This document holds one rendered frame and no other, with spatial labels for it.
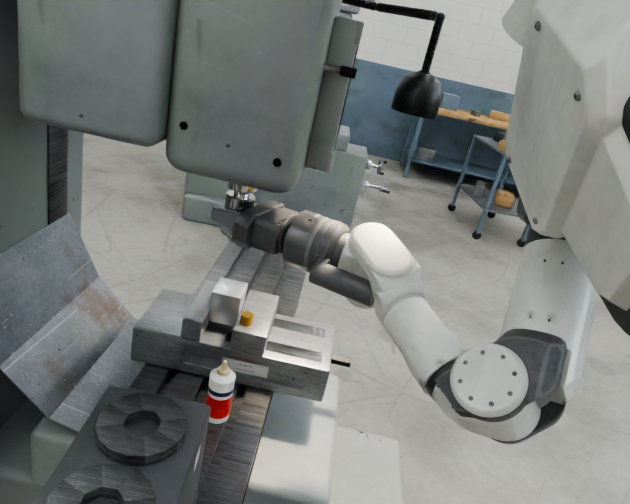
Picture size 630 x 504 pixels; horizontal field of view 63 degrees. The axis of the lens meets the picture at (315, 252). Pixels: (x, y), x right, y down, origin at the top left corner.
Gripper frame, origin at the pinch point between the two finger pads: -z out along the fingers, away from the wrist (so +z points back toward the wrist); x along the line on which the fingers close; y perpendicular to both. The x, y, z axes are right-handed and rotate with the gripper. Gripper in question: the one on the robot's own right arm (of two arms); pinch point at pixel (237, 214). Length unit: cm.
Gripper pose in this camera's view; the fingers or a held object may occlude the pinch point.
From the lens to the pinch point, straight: 83.7
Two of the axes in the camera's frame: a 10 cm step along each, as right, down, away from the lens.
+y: -1.9, 9.0, 4.0
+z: 8.8, 3.4, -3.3
